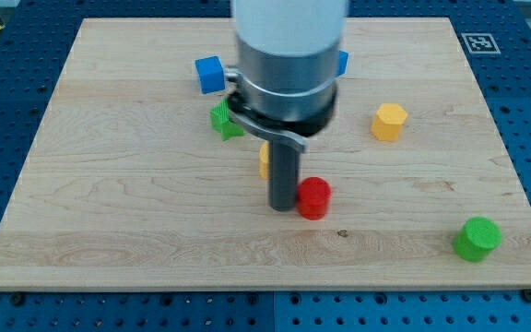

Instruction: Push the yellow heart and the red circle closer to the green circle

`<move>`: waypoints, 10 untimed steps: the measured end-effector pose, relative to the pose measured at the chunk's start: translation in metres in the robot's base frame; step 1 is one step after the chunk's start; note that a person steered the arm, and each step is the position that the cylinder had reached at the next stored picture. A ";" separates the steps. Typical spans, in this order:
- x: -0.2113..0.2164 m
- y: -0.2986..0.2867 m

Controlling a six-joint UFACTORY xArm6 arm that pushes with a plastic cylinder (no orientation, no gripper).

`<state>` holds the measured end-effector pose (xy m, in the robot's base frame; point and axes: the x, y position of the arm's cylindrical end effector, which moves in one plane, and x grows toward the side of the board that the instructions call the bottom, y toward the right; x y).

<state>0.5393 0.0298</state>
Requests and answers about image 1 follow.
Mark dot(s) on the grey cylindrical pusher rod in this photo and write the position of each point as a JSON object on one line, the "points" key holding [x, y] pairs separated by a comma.
{"points": [[283, 169]]}

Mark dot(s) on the yellow heart block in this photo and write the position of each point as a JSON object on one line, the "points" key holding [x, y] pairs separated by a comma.
{"points": [[264, 161]]}

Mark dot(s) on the red cylinder block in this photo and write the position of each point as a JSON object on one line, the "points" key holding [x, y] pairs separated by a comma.
{"points": [[313, 198]]}

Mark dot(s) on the blue block behind arm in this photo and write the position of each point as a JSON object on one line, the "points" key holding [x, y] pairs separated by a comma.
{"points": [[342, 63]]}

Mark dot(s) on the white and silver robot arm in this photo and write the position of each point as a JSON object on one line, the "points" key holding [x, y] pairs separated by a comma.
{"points": [[285, 78]]}

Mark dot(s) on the green star block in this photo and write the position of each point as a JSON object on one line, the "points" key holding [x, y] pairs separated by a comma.
{"points": [[221, 122]]}

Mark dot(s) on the yellow hexagon block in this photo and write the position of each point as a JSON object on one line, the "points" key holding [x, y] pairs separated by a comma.
{"points": [[388, 122]]}

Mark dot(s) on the blue cube block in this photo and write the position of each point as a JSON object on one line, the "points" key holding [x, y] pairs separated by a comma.
{"points": [[210, 73]]}

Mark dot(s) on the wooden board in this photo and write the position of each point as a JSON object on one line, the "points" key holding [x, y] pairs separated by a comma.
{"points": [[126, 186]]}

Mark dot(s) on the green cylinder block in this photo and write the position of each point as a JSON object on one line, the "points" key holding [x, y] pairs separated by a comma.
{"points": [[477, 239]]}

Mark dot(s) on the white fiducial marker tag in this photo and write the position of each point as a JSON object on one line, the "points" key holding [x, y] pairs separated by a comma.
{"points": [[480, 43]]}

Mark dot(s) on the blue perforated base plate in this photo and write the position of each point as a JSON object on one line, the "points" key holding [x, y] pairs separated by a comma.
{"points": [[33, 47]]}

